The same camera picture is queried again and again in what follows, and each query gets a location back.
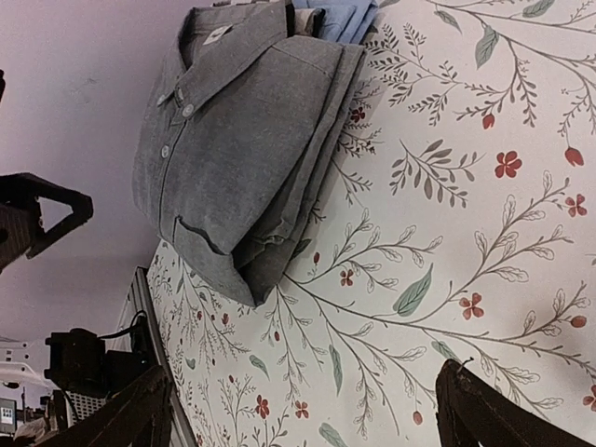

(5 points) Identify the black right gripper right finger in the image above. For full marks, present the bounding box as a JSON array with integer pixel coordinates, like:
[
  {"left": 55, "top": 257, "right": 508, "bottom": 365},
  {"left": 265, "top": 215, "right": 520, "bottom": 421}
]
[{"left": 435, "top": 359, "right": 590, "bottom": 447}]

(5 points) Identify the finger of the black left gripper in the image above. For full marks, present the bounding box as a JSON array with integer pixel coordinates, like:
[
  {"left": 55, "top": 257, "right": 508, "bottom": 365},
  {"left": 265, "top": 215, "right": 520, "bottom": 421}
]
[{"left": 1, "top": 172, "right": 94, "bottom": 269}]

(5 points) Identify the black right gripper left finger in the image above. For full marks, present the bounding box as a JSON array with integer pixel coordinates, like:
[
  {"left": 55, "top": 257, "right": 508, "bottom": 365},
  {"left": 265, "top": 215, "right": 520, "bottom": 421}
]
[{"left": 16, "top": 366, "right": 172, "bottom": 447}]

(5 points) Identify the grey shirt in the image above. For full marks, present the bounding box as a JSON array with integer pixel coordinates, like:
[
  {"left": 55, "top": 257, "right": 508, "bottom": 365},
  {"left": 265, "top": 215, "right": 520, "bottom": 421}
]
[{"left": 131, "top": 1, "right": 365, "bottom": 307}]

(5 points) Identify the light blue shirt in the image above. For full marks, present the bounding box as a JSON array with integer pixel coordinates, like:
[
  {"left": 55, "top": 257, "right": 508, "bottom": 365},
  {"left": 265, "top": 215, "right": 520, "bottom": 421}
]
[{"left": 292, "top": 0, "right": 378, "bottom": 45}]

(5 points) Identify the floral white tablecloth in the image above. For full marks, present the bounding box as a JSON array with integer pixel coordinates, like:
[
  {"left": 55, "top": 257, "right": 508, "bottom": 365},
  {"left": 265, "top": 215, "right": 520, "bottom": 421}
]
[{"left": 147, "top": 1, "right": 595, "bottom": 446}]

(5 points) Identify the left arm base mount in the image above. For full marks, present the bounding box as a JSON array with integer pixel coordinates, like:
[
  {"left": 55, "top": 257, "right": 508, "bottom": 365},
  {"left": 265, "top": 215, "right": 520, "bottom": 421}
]
[{"left": 44, "top": 313, "right": 157, "bottom": 399}]

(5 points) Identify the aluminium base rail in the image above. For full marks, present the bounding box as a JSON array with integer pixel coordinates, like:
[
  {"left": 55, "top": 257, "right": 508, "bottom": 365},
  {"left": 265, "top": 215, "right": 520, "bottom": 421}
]
[{"left": 116, "top": 266, "right": 197, "bottom": 447}]

